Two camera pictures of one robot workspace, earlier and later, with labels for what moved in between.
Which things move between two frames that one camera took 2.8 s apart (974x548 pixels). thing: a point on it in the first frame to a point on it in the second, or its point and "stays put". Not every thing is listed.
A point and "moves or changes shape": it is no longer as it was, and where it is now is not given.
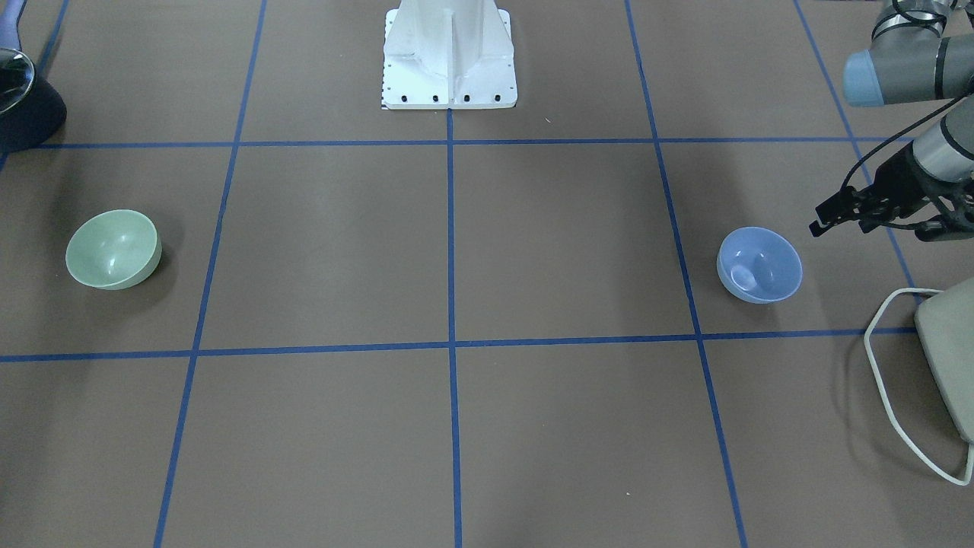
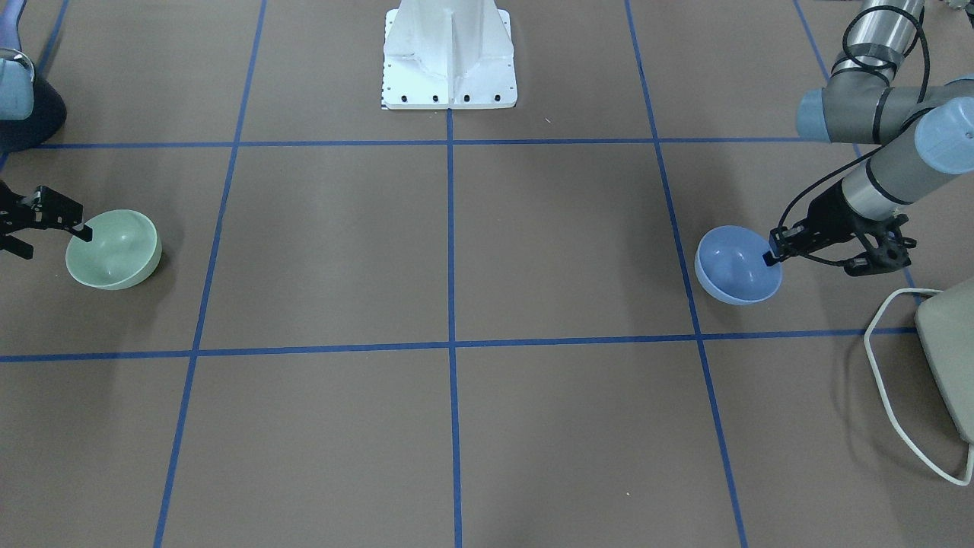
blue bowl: [759, 266] moves or changes shape
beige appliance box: [945, 321] stays put
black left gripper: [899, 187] to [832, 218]
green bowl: [115, 250] stays put
